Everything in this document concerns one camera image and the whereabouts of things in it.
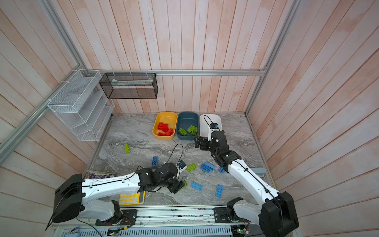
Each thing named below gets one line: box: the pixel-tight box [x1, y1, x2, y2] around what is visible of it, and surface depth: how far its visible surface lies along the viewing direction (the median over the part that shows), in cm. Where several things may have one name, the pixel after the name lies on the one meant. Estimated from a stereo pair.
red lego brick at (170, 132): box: [165, 127, 174, 137], surface depth 106 cm
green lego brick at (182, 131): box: [178, 127, 188, 136], surface depth 109 cm
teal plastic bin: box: [176, 112, 199, 141], surface depth 113 cm
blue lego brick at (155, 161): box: [151, 156, 159, 168], surface depth 94 cm
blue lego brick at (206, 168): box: [200, 163, 214, 173], surface depth 91 cm
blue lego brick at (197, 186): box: [190, 181, 204, 192], surface depth 85 cm
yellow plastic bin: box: [151, 111, 179, 141], surface depth 113 cm
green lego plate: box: [191, 125, 198, 136], surface depth 109 cm
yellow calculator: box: [118, 191, 146, 206], surface depth 80 cm
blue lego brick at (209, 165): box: [204, 161, 216, 170], surface depth 91 cm
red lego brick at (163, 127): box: [157, 122, 169, 133], surface depth 109 cm
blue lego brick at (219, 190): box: [215, 184, 224, 198], surface depth 82 cm
